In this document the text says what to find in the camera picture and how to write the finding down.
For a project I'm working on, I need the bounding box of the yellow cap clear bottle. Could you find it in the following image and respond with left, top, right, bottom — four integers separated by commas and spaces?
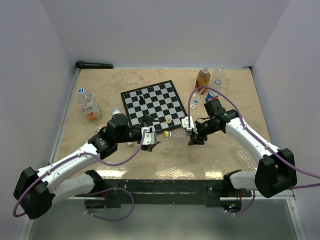
163, 129, 189, 141

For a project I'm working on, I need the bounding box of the pepsi label bottle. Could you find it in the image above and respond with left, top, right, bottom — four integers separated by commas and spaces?
205, 78, 222, 102

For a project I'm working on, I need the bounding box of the amber drink bottle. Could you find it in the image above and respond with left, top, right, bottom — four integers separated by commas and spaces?
195, 67, 211, 88

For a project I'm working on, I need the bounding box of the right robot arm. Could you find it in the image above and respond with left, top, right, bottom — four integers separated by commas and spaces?
181, 99, 297, 198

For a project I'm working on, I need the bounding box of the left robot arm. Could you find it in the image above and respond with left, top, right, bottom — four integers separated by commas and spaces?
13, 113, 158, 220

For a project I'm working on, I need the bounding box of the white tube bottle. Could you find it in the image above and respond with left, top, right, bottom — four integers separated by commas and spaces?
112, 107, 134, 147

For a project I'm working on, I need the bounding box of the clear crushed bottle right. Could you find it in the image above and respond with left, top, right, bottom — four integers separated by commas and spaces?
231, 145, 258, 171

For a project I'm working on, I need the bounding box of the blue cap tea bottle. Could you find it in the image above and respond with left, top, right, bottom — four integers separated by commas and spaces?
77, 88, 101, 121

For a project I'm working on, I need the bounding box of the black chess piece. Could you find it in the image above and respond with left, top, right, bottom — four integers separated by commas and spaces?
139, 96, 145, 104

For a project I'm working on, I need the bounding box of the white chess piece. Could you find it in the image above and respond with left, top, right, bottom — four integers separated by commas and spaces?
166, 115, 172, 124

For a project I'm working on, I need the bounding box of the black white chessboard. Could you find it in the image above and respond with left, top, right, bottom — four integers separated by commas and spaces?
120, 80, 187, 134

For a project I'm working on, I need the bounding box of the black base frame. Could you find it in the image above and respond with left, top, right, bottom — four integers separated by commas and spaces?
92, 179, 252, 208

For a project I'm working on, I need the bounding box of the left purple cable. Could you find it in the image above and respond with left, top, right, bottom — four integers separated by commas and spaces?
12, 127, 148, 218

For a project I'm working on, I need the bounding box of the purple cable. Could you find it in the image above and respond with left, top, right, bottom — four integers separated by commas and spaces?
12, 127, 148, 218
187, 86, 320, 190

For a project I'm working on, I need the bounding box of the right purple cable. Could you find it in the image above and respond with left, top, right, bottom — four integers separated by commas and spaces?
187, 86, 320, 190

